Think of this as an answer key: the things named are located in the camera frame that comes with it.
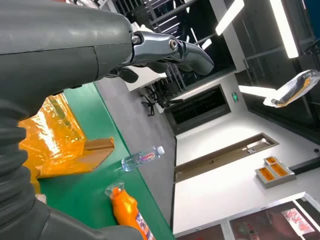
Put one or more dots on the long white ceiling light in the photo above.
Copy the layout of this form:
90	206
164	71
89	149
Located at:
257	91
284	30
229	16

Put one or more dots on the green mat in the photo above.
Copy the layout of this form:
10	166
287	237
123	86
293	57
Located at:
100	126

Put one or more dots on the yellow taped cardboard sheet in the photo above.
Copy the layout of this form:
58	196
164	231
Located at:
55	132

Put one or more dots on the grey panel with orange signs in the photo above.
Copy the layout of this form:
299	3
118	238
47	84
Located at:
275	172

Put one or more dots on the orange bottle with clear cap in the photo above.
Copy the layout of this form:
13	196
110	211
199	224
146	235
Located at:
124	208

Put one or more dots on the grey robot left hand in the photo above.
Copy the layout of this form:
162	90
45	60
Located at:
50	49

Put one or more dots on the brown framed door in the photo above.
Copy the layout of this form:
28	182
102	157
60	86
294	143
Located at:
200	169

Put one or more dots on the plastic wrapped object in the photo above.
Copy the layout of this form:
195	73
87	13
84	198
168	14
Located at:
292	88

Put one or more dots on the black office chair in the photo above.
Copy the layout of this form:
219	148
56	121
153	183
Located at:
149	104

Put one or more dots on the framed red poster board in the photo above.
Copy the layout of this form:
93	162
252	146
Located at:
263	222

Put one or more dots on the green exit sign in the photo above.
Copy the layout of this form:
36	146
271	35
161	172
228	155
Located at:
235	97

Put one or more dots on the clear water bottle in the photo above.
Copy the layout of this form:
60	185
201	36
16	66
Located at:
140	159

